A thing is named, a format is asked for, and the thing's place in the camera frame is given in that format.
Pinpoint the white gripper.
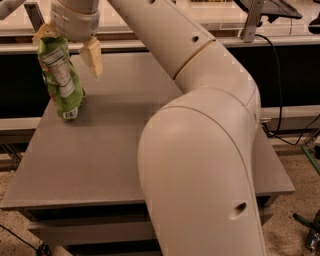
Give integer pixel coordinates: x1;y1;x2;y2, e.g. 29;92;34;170
32;0;102;78

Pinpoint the green rice chip bag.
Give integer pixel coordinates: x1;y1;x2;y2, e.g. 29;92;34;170
37;36;85;121

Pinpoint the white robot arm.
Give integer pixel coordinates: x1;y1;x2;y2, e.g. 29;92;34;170
108;0;266;256

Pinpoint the grey table drawer unit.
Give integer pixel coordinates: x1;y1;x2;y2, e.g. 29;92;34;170
19;195;278;256

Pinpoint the dark chair base background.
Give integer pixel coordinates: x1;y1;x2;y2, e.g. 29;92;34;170
233;0;302;23

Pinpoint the green floor tool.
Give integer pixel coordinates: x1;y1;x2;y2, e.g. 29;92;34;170
293;213;320;233

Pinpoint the left metal bracket post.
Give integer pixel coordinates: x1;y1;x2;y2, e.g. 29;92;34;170
24;2;45;32

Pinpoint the metal bracket post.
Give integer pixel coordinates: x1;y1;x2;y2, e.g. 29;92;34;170
24;2;45;32
240;0;264;43

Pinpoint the right metal bracket post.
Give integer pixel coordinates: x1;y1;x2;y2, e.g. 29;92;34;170
240;0;264;43

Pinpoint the black cable on floor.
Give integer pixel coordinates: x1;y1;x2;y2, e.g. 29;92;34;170
0;223;52;256

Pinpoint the black power cable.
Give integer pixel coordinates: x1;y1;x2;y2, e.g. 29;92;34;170
255;33;320;146

